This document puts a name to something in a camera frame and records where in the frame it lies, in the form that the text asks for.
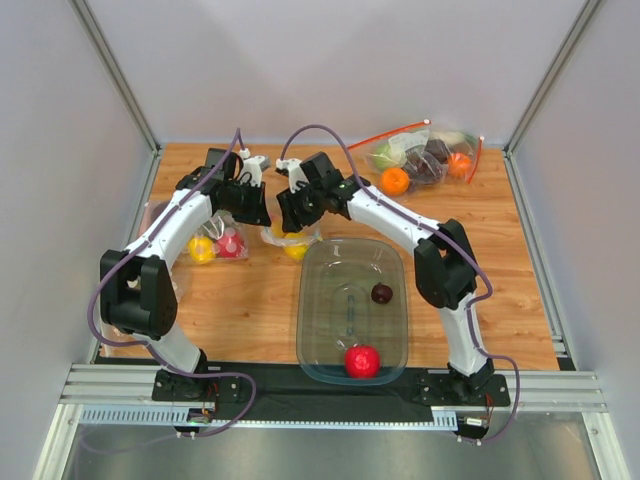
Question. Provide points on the orange fake tangerine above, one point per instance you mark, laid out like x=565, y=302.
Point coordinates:
x=394, y=181

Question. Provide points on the yellow fake pepper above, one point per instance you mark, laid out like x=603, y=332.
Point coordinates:
x=201, y=249

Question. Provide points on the blue zip top bag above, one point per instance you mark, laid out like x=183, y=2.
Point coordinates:
x=313, y=236

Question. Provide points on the fake purple grapes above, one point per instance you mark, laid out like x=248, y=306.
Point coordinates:
x=427, y=164

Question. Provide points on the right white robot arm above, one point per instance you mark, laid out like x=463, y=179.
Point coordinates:
x=444, y=264

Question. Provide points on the clear bag with mushroom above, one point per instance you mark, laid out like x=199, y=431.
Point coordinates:
x=215, y=226

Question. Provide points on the red zip bag back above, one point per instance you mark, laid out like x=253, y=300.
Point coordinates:
x=403, y=138

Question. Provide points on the clear plastic tub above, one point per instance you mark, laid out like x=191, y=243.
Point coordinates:
x=335, y=310

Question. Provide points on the red fake apple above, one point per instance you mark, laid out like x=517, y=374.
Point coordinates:
x=362, y=361

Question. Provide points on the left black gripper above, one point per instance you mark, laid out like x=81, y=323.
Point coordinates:
x=255, y=203

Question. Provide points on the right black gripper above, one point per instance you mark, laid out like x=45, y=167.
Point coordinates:
x=292, y=211

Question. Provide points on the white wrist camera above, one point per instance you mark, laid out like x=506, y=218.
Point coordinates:
x=291, y=169
x=252, y=168

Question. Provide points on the dark purple fake plum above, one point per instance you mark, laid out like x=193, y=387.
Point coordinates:
x=381, y=293

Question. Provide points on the green fake cabbage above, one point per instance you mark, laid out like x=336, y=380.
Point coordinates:
x=383, y=158

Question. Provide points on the black base strip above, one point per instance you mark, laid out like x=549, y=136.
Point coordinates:
x=285, y=393

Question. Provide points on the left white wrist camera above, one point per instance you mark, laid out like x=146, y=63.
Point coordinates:
x=252, y=168

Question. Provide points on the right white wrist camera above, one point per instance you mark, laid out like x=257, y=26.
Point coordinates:
x=291, y=169

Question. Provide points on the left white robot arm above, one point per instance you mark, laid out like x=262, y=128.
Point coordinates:
x=136, y=294

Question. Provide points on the red spotted fake mushroom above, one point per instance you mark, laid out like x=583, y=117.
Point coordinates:
x=230, y=244

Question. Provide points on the yellow fake lemon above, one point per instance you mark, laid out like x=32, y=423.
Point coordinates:
x=294, y=245

